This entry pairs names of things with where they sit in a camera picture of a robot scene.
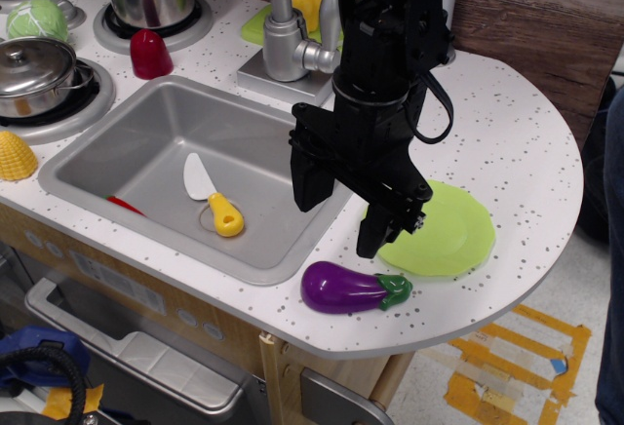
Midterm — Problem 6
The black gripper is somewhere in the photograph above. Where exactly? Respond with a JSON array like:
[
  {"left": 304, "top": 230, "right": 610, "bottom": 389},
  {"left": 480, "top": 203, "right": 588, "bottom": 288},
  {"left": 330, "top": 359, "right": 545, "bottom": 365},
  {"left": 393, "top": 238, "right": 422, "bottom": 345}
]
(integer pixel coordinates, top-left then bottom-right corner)
[{"left": 290, "top": 102, "right": 433, "bottom": 257}]

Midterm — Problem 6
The purple toy eggplant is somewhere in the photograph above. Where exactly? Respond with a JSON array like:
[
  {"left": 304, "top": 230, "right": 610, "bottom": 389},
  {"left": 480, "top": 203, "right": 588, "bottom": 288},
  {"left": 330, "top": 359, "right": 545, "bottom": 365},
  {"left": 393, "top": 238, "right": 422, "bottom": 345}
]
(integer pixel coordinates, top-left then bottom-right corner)
[{"left": 300, "top": 261, "right": 413, "bottom": 314}]

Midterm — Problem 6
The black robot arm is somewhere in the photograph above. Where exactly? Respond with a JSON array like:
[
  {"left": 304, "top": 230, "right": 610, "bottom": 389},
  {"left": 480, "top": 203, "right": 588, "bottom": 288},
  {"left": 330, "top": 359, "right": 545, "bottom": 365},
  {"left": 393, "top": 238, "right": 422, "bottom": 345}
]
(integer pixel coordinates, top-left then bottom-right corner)
[{"left": 263, "top": 0, "right": 453, "bottom": 258}]

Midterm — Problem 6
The light green plastic plate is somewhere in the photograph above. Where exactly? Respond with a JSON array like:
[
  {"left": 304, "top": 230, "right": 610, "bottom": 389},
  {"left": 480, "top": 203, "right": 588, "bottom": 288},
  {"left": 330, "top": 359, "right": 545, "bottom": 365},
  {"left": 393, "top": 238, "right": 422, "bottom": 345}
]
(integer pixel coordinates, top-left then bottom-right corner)
[{"left": 374, "top": 180, "right": 496, "bottom": 277}]

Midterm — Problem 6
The white yellow toy knife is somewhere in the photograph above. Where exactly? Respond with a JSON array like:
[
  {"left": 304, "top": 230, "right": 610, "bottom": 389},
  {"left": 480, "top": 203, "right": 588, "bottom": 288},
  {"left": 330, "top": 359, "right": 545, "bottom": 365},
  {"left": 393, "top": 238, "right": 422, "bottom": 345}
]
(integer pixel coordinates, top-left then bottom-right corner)
[{"left": 182, "top": 153, "right": 245, "bottom": 238}]

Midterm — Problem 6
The silver toy faucet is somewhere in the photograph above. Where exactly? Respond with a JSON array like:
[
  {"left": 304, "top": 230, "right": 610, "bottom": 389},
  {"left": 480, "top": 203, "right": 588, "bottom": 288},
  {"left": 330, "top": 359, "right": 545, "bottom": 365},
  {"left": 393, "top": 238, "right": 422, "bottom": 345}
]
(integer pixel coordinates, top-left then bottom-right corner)
[{"left": 237, "top": 0, "right": 341, "bottom": 106}]

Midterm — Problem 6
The green cutting board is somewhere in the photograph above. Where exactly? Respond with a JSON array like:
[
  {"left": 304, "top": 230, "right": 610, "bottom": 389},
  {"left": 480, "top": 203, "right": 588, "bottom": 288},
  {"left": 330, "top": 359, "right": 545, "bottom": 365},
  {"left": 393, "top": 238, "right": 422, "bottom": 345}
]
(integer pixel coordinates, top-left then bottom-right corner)
[{"left": 241, "top": 4, "right": 343, "bottom": 47}]

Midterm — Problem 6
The grey toy sink basin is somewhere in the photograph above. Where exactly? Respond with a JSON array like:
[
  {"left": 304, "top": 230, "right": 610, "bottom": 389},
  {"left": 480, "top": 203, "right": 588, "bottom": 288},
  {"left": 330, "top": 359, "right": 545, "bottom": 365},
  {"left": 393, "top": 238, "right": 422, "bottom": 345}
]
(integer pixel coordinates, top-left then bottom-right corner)
[{"left": 38, "top": 76, "right": 351, "bottom": 286}]

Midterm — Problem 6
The yellow tape on floor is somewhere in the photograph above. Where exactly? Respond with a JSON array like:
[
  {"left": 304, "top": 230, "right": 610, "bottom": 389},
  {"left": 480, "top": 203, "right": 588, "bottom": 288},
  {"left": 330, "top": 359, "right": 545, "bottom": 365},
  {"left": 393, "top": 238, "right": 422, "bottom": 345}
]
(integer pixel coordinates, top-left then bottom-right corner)
[{"left": 438, "top": 305, "right": 592, "bottom": 424}]

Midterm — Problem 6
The red toy chili pepper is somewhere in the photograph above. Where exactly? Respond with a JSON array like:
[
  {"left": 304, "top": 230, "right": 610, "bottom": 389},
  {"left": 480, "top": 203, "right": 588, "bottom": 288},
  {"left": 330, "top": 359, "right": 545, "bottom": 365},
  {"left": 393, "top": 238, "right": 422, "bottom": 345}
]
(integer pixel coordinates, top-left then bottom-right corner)
[{"left": 105, "top": 195, "right": 143, "bottom": 215}]

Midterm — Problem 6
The red toy pepper half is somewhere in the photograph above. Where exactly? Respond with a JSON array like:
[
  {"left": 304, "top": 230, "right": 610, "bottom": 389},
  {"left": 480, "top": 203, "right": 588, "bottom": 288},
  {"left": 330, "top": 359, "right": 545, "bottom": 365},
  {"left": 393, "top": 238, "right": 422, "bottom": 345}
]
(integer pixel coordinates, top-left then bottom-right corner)
[{"left": 130, "top": 29, "right": 174, "bottom": 80}]

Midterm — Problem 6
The wooden toy kitchen cabinet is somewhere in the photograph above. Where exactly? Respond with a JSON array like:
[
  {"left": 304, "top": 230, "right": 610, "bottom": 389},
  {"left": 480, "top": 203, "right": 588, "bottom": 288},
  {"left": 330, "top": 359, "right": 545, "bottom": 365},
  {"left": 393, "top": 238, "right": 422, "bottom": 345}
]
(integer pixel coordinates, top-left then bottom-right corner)
[{"left": 1, "top": 205, "right": 413, "bottom": 424}]

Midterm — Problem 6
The yellow toy corn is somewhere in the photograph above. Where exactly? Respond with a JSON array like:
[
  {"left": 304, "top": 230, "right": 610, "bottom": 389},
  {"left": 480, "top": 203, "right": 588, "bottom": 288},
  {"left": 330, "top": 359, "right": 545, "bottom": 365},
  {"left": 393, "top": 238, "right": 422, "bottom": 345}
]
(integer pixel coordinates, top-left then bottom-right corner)
[{"left": 1, "top": 131, "right": 38, "bottom": 181}]

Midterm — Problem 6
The steel pot with lid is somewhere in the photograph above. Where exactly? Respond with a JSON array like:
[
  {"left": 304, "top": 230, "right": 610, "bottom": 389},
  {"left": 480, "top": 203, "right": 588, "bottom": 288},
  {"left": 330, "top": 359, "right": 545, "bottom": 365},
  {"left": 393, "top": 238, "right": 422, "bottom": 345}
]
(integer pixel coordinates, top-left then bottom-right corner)
[{"left": 1, "top": 36, "right": 94, "bottom": 119}]

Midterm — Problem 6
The green toy cabbage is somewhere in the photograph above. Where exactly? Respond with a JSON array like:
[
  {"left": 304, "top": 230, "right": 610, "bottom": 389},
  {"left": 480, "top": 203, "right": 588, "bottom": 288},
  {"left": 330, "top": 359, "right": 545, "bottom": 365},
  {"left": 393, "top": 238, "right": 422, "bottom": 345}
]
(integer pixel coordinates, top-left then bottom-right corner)
[{"left": 6, "top": 0, "right": 69, "bottom": 42}]

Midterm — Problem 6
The grey oven door handle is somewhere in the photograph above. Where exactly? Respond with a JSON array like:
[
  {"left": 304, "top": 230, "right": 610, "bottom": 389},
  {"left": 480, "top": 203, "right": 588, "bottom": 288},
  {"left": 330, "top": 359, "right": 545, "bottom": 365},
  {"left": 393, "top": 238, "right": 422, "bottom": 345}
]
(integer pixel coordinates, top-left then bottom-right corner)
[{"left": 24, "top": 278, "right": 269, "bottom": 424}]

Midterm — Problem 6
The blue clamp with black cable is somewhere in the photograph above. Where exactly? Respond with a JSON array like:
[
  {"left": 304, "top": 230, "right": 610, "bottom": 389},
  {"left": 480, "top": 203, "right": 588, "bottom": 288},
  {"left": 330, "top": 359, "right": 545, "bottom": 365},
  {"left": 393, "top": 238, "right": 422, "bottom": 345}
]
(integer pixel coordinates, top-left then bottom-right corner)
[{"left": 1, "top": 326, "right": 91, "bottom": 424}]

